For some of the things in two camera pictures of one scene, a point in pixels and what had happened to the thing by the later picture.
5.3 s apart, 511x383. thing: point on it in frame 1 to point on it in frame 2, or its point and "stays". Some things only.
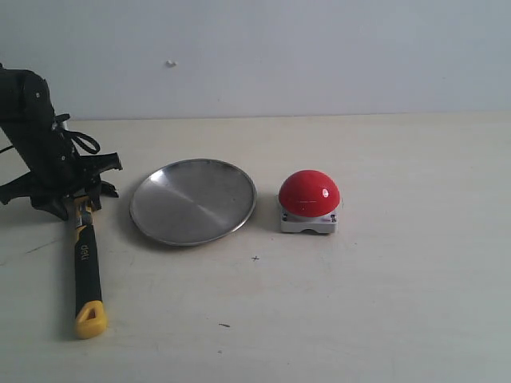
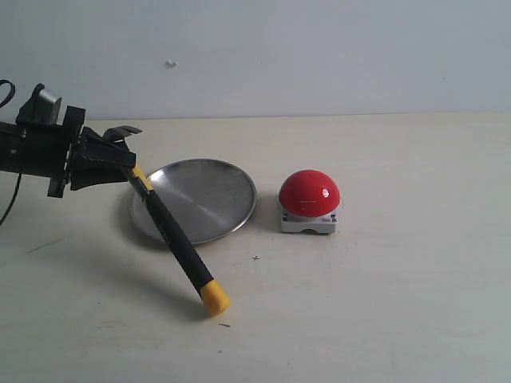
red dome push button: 309,200 stays
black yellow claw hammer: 90,320 to 214,296
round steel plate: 192,202 stays
